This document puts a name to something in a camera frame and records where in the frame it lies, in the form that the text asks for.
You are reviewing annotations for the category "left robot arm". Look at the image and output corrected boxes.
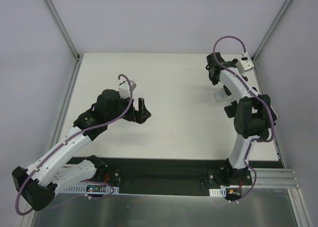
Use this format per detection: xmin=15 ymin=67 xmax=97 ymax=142
xmin=12 ymin=89 xmax=151 ymax=211

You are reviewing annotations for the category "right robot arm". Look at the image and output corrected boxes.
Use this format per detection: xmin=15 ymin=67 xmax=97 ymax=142
xmin=206 ymin=52 xmax=277 ymax=185

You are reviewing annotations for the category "white folding phone stand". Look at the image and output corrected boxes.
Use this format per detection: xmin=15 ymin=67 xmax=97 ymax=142
xmin=214 ymin=88 xmax=234 ymax=102

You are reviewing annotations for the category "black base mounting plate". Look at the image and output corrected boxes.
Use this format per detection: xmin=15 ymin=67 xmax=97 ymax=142
xmin=74 ymin=155 xmax=258 ymax=201

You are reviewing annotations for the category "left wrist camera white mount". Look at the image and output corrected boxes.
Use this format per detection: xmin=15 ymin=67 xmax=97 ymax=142
xmin=118 ymin=78 xmax=137 ymax=100

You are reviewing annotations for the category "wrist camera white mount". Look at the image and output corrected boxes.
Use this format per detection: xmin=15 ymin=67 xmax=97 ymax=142
xmin=236 ymin=52 xmax=254 ymax=75
xmin=118 ymin=78 xmax=137 ymax=100

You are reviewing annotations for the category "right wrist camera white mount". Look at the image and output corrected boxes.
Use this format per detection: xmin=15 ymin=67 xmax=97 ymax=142
xmin=236 ymin=52 xmax=254 ymax=75

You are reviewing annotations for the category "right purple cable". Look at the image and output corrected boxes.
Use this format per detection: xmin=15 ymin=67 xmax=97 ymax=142
xmin=213 ymin=35 xmax=277 ymax=168

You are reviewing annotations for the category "left white cable duct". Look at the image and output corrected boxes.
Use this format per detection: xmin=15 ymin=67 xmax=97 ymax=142
xmin=62 ymin=184 xmax=119 ymax=195

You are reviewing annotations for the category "white cable duct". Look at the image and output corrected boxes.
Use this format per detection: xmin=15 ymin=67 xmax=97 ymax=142
xmin=209 ymin=188 xmax=226 ymax=198
xmin=62 ymin=184 xmax=119 ymax=195

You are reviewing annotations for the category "right white cable duct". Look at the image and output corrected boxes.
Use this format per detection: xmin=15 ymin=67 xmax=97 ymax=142
xmin=209 ymin=188 xmax=226 ymax=198

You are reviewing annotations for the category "right aluminium frame post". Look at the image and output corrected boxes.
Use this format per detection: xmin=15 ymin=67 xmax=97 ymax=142
xmin=251 ymin=0 xmax=294 ymax=63

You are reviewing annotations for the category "aluminium frame post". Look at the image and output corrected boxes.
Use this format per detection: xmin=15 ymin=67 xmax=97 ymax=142
xmin=37 ymin=0 xmax=84 ymax=63
xmin=251 ymin=0 xmax=294 ymax=63

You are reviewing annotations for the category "aluminium rail lower right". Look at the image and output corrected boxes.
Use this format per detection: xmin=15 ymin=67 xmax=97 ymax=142
xmin=255 ymin=168 xmax=300 ymax=189

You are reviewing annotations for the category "left aluminium frame post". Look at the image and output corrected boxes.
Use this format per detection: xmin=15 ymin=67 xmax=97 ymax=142
xmin=37 ymin=0 xmax=84 ymax=63

